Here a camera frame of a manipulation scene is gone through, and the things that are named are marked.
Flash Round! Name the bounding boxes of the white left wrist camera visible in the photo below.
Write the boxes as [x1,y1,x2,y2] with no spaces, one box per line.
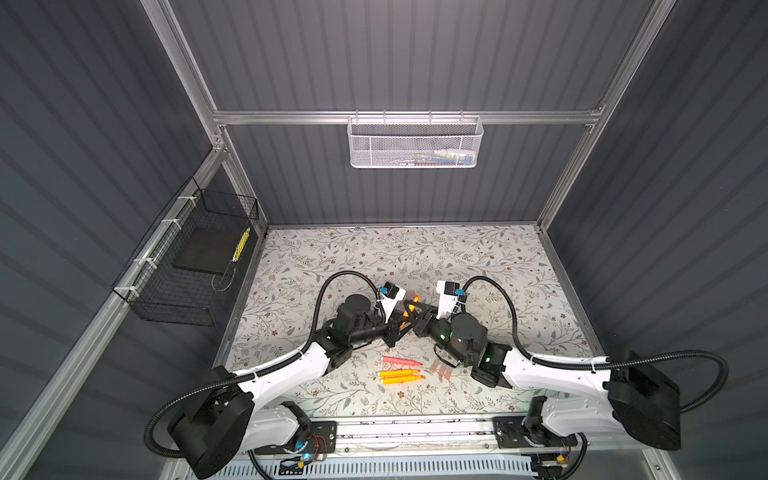
[378,281,406,323]

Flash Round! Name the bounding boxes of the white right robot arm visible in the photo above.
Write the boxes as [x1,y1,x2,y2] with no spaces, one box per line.
[406,301,682,451]

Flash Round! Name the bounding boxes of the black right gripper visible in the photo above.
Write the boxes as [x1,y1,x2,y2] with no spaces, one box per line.
[404,298,470,367]

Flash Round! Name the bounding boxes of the yellow highlighter pen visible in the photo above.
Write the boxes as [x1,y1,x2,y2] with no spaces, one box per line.
[381,375,425,385]

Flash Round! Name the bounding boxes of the yellow highlighter in basket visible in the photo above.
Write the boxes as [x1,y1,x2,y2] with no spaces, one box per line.
[231,227,251,263]

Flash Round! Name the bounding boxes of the red-pink highlighter pen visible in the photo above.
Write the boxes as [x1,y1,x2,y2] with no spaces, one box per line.
[381,356,423,367]

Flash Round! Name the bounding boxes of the black pad in basket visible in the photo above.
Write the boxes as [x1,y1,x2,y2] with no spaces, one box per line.
[171,227,242,275]

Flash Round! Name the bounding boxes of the clear pen cap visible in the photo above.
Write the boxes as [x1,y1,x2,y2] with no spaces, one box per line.
[430,362,444,378]
[440,365,453,381]

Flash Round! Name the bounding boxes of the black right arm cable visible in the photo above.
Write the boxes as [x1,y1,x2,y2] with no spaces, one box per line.
[458,274,730,415]

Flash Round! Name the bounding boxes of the black wire mesh basket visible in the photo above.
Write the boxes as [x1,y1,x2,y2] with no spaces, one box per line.
[113,178,260,327]

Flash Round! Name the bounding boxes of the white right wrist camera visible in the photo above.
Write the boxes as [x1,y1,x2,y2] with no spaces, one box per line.
[436,280,466,319]

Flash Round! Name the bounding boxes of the items in white basket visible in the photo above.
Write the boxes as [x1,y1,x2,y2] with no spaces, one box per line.
[389,149,477,168]

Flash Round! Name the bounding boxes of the orange highlighter pen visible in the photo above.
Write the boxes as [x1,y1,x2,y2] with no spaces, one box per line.
[400,293,420,330]
[378,369,420,379]

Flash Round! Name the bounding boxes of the white wire mesh basket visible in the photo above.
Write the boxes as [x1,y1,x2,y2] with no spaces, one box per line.
[347,115,484,169]

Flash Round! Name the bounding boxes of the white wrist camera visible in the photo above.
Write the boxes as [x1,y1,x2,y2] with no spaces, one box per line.
[436,280,466,319]
[378,281,406,323]

